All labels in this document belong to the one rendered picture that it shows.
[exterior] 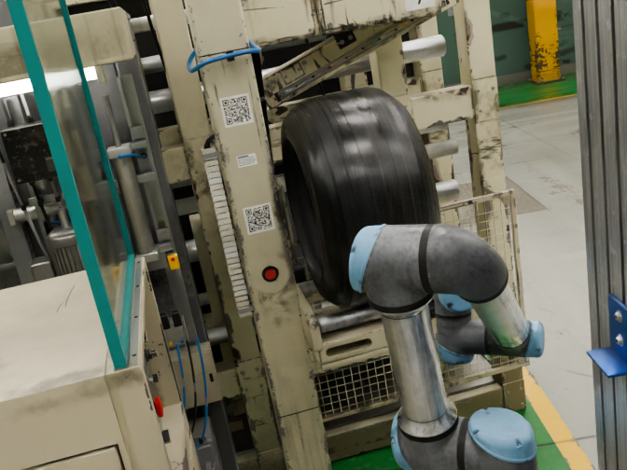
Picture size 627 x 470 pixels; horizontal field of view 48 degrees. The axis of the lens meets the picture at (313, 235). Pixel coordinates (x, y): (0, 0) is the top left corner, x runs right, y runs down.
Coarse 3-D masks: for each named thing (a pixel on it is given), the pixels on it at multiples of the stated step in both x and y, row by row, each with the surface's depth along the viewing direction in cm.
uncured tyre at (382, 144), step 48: (336, 96) 188; (384, 96) 185; (288, 144) 205; (336, 144) 173; (384, 144) 174; (288, 192) 218; (336, 192) 171; (384, 192) 172; (432, 192) 176; (336, 240) 174; (336, 288) 184
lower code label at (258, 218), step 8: (248, 208) 186; (256, 208) 187; (264, 208) 187; (248, 216) 187; (256, 216) 187; (264, 216) 188; (272, 216) 188; (248, 224) 188; (256, 224) 188; (264, 224) 188; (272, 224) 189; (248, 232) 188; (256, 232) 189
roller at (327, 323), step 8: (336, 312) 195; (344, 312) 194; (352, 312) 194; (360, 312) 194; (368, 312) 194; (376, 312) 194; (320, 320) 193; (328, 320) 192; (336, 320) 193; (344, 320) 193; (352, 320) 193; (360, 320) 194; (368, 320) 195; (320, 328) 193; (328, 328) 193; (336, 328) 193
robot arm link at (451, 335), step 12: (444, 324) 148; (456, 324) 147; (468, 324) 148; (480, 324) 147; (444, 336) 149; (456, 336) 148; (468, 336) 147; (480, 336) 146; (444, 348) 149; (456, 348) 148; (468, 348) 147; (480, 348) 146; (444, 360) 150; (456, 360) 149; (468, 360) 149
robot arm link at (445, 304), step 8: (440, 296) 146; (448, 296) 144; (456, 296) 144; (440, 304) 148; (448, 304) 145; (456, 304) 145; (464, 304) 145; (440, 312) 149; (448, 312) 147; (456, 312) 146; (464, 312) 147
